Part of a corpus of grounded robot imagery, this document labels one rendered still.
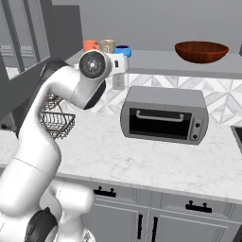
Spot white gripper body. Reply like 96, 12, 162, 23
118, 52, 130, 75

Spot grey cabinet shelf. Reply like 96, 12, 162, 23
66, 49, 242, 80

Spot grey glass cabinet door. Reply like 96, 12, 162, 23
0, 0, 85, 121

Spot blue cup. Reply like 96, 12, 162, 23
113, 44, 132, 59

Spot beige glass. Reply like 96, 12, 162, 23
98, 39, 116, 54

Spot orange cup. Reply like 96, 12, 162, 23
82, 40, 100, 54

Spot grey toaster oven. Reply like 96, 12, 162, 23
119, 85, 210, 147

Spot black toaster oven door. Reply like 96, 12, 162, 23
127, 107, 194, 142

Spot brown wooden bowl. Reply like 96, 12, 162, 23
174, 41, 230, 65

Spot grey drawer front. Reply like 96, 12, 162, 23
84, 182, 149, 207
161, 192, 236, 223

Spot dark sink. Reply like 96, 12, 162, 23
230, 125, 242, 153

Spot grey cupboard door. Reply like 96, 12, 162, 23
82, 202, 150, 242
147, 207, 234, 242

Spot white wall outlet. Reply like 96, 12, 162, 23
112, 73, 127, 91

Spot grey toaster oven handle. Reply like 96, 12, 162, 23
135, 110, 185, 124

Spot black wire basket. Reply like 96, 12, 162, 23
39, 94, 77, 141

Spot black drawer handle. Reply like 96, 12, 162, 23
93, 185, 117, 199
184, 199, 214, 215

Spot black cupboard door handle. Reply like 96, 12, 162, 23
136, 214, 144, 241
151, 216, 159, 242

